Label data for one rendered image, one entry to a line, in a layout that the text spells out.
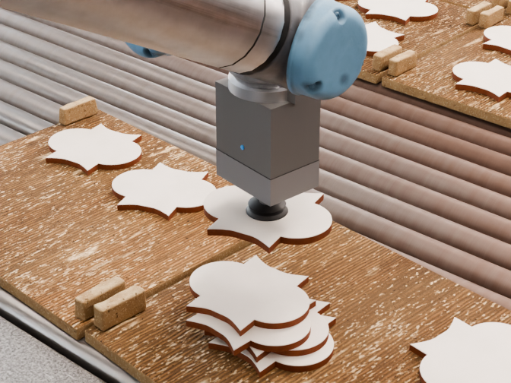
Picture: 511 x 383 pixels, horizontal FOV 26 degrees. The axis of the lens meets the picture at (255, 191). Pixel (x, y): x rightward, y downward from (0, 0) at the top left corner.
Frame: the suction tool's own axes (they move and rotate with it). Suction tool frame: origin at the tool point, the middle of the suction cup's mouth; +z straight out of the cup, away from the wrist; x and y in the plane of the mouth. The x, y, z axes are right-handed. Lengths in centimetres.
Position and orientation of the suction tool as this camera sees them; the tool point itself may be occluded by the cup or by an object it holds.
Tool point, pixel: (266, 220)
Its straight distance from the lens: 113.1
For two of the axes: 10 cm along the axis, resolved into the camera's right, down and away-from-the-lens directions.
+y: -6.4, -3.8, 6.7
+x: -7.7, 3.2, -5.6
